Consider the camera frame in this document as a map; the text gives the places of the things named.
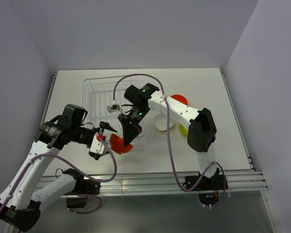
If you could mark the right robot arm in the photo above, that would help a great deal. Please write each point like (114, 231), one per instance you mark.
(199, 123)

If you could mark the wire dish rack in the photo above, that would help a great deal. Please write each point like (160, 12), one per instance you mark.
(98, 95)

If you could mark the orange bowl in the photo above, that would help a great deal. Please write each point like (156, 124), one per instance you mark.
(117, 144)
(179, 100)

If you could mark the black box under rail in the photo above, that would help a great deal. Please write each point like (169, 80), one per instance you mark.
(76, 202)

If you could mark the white square bowl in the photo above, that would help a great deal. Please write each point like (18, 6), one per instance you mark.
(160, 122)

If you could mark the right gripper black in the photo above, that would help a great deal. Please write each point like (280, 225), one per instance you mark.
(129, 132)

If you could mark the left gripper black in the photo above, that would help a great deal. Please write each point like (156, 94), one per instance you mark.
(105, 125)

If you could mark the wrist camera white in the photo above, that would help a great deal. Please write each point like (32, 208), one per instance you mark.
(97, 148)
(113, 107)

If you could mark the green bowl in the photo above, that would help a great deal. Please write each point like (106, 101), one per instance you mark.
(183, 130)

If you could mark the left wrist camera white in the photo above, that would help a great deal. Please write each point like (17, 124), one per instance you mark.
(97, 148)

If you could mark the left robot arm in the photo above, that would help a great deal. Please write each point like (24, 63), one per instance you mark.
(20, 205)

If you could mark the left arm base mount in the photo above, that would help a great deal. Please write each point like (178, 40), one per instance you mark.
(86, 186)

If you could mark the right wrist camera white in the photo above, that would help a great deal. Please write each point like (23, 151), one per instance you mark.
(113, 107)

